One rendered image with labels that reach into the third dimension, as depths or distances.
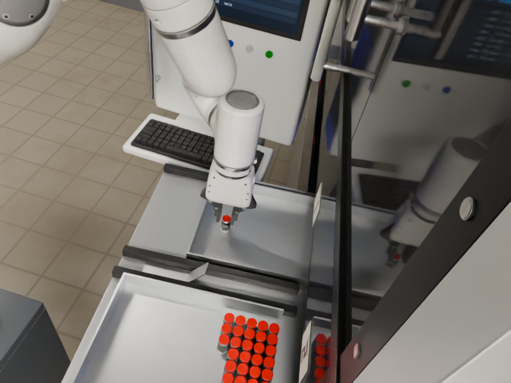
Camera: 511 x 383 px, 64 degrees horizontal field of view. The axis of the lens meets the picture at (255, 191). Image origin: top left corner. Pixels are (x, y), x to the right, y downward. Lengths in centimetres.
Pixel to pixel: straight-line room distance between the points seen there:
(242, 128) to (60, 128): 212
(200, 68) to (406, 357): 46
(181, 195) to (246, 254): 24
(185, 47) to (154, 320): 54
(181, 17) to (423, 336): 45
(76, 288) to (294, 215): 119
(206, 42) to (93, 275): 155
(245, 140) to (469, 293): 56
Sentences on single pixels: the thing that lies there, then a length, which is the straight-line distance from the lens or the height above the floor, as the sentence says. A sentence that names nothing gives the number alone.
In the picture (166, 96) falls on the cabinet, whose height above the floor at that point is 86.
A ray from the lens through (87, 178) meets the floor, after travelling 242.
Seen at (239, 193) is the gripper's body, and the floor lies 105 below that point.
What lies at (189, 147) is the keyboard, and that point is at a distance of 131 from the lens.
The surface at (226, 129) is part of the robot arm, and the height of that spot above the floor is 122.
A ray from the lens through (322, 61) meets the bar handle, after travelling 99.
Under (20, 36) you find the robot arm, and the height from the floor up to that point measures 147.
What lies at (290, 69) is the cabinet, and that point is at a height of 108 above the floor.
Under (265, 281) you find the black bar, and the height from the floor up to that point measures 90.
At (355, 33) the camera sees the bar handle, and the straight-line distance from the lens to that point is 61.
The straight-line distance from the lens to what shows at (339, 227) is 64.
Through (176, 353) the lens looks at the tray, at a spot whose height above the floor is 88.
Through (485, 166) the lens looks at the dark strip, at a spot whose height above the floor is 152.
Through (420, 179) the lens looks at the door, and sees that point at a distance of 40.
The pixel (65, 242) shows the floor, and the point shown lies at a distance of 215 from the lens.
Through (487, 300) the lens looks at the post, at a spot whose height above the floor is 150.
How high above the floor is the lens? 167
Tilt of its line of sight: 45 degrees down
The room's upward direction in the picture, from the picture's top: 11 degrees clockwise
